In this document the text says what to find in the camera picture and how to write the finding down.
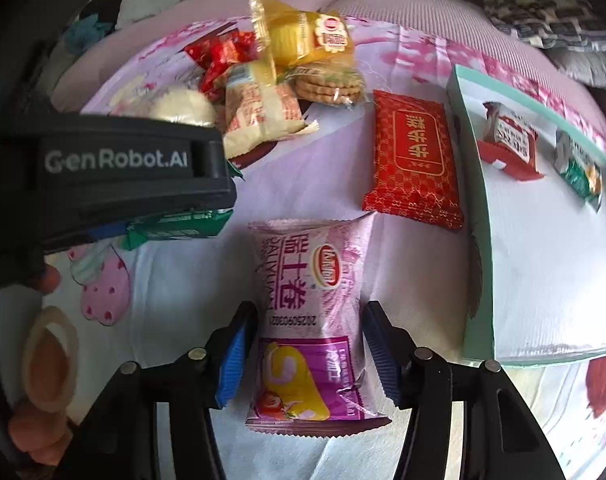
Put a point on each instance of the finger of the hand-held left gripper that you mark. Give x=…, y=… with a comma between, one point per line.
x=110, y=231

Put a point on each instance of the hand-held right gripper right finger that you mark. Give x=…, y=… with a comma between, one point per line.
x=383, y=350

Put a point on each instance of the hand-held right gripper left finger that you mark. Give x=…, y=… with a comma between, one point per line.
x=230, y=360

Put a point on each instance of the small green snack packet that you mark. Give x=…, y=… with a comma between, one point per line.
x=178, y=227

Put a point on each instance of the pink swiss roll packet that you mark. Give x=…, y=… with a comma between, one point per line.
x=303, y=270

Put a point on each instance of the clear packet with white bun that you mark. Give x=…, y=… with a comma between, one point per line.
x=183, y=107

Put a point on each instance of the green-rimmed white box lid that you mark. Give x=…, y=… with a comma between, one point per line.
x=543, y=260

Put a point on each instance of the large red snack packet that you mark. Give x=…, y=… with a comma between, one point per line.
x=413, y=160

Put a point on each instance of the orange white cracker packet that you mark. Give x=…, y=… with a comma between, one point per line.
x=263, y=110

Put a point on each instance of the silver green snack packet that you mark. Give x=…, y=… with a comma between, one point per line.
x=578, y=175

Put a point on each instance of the clear green-edged cookie packet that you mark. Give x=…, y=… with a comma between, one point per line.
x=328, y=85

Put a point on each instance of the yellow biscuit packet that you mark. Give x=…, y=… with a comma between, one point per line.
x=303, y=35

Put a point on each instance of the person's left hand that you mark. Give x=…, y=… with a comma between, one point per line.
x=48, y=280

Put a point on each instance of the teal cloth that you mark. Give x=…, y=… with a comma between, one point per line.
x=85, y=32

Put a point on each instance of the red candy packet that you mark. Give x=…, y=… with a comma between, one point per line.
x=223, y=52

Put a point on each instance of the small red white snack packet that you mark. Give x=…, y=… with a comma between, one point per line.
x=510, y=140

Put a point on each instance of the grey quilted pillow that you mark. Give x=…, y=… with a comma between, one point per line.
x=588, y=70

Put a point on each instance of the black white patterned pillow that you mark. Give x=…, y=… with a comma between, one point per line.
x=543, y=15

